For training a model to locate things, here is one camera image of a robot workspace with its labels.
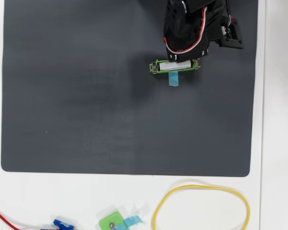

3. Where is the blue masking tape strip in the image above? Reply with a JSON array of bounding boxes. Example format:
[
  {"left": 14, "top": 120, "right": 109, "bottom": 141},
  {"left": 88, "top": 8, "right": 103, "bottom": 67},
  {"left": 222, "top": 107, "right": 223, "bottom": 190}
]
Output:
[{"left": 168, "top": 71, "right": 180, "bottom": 87}]

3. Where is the black camera cable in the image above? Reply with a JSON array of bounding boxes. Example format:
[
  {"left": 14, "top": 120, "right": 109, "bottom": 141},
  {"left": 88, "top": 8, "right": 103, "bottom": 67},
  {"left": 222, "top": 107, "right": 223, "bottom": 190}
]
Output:
[{"left": 225, "top": 0, "right": 233, "bottom": 27}]

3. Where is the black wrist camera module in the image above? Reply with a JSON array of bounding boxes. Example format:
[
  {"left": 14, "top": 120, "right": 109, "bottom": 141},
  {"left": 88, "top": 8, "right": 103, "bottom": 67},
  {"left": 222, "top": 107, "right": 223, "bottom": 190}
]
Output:
[{"left": 213, "top": 16, "right": 244, "bottom": 50}]

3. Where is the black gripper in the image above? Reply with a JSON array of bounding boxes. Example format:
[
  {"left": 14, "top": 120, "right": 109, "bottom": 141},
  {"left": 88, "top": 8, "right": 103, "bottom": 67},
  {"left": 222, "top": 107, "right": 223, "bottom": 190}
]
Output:
[{"left": 163, "top": 25, "right": 210, "bottom": 62}]

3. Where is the small green printed block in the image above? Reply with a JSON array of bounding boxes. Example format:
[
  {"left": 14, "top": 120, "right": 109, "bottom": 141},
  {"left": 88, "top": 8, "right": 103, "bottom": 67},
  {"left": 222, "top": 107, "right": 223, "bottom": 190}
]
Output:
[{"left": 98, "top": 210, "right": 130, "bottom": 230}]

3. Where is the short blue tape piece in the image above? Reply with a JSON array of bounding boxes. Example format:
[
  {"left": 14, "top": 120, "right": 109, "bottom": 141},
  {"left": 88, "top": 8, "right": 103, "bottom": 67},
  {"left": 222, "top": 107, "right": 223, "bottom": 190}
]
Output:
[{"left": 115, "top": 215, "right": 144, "bottom": 230}]

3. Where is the yellow rubber band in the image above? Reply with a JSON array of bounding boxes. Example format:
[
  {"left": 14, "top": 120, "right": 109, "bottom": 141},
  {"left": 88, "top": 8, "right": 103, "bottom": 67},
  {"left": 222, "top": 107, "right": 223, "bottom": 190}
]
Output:
[{"left": 152, "top": 184, "right": 251, "bottom": 230}]

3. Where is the red wire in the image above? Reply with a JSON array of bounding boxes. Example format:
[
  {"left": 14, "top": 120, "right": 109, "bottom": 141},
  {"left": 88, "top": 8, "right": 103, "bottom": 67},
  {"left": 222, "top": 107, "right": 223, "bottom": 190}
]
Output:
[{"left": 0, "top": 205, "right": 21, "bottom": 230}]

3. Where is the green battery holder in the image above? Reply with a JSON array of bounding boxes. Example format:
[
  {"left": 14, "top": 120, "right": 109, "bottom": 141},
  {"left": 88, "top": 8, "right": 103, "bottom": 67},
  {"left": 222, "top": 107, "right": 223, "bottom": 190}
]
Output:
[{"left": 148, "top": 58, "right": 202, "bottom": 76}]

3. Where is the blue connector clip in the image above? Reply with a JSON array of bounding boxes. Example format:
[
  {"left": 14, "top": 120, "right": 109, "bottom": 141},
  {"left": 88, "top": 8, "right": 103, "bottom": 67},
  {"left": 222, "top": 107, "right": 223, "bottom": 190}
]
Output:
[{"left": 53, "top": 218, "right": 75, "bottom": 230}]

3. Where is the white AA battery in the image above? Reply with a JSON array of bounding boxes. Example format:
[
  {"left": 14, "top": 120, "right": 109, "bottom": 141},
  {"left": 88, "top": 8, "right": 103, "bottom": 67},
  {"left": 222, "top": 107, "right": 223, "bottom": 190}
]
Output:
[{"left": 159, "top": 60, "right": 192, "bottom": 71}]

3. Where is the dark grey mat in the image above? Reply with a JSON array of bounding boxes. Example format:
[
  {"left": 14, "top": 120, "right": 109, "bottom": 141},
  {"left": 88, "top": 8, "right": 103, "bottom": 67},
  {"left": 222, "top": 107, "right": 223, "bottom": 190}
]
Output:
[{"left": 0, "top": 0, "right": 259, "bottom": 178}]

